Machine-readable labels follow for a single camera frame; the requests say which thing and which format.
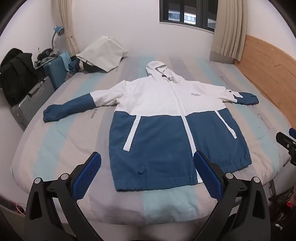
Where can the pile of small clutter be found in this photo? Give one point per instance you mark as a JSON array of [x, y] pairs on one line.
[[45, 56]]

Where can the blue and white hooded jacket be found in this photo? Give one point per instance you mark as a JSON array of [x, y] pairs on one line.
[[150, 129]]

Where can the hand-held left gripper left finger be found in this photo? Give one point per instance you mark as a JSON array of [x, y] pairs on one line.
[[89, 172]]

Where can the grey suitcase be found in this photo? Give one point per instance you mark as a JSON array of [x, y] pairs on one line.
[[32, 102]]

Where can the striped bed blanket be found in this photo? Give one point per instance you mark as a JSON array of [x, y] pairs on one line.
[[69, 139]]

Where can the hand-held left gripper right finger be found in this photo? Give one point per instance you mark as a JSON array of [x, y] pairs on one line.
[[207, 176]]

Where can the blue desk lamp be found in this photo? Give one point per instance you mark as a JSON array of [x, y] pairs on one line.
[[59, 30]]

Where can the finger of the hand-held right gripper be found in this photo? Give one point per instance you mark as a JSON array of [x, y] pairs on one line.
[[285, 142], [292, 133]]

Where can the blue clothing pile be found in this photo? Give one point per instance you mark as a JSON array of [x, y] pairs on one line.
[[72, 66]]

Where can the beige curtain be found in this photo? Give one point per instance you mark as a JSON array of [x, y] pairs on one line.
[[68, 27], [229, 30]]

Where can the wooden headboard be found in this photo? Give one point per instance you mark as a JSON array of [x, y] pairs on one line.
[[266, 64]]

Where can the dark framed window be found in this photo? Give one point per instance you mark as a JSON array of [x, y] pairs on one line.
[[185, 11]]

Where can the teal suitcase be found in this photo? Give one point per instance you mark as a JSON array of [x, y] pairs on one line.
[[54, 71]]

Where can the black backpack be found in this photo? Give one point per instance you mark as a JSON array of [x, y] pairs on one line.
[[16, 74]]

